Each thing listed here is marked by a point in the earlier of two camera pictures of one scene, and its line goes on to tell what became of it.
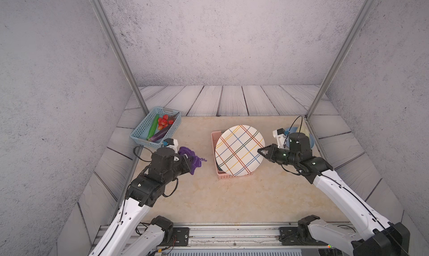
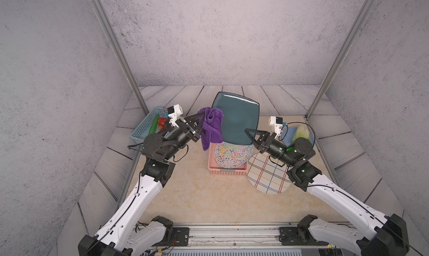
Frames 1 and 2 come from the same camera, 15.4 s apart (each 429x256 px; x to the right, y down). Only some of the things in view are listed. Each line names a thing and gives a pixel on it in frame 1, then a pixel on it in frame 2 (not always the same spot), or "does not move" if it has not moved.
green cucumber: [153, 128] does not move
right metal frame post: [343, 52] does not move
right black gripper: [270, 155] → [267, 143]
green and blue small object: [302, 128] does not move
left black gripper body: [180, 166] → [189, 136]
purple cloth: [196, 161] → [212, 126]
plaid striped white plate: [236, 150] → [267, 175]
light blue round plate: [293, 129] does not move
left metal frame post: [105, 20] does not move
